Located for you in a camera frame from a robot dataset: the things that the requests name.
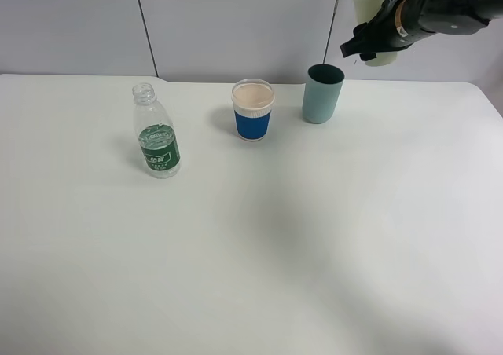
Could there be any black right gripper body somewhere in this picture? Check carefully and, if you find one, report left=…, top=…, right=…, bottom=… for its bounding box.
left=369, top=0, right=413, bottom=54

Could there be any pale green plastic cup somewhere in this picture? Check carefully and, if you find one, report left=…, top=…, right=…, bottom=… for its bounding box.
left=353, top=0, right=398, bottom=67

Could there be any clear bottle green label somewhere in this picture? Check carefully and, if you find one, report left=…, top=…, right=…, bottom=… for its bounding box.
left=132, top=82, right=180, bottom=179

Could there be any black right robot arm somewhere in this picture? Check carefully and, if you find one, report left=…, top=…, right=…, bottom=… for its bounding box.
left=340, top=0, right=502, bottom=62

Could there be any teal plastic cup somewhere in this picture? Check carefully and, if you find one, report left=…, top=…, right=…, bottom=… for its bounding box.
left=302, top=64, right=345, bottom=124

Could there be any blue sleeved paper cup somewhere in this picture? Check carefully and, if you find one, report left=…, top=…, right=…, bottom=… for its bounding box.
left=231, top=79, right=275, bottom=141

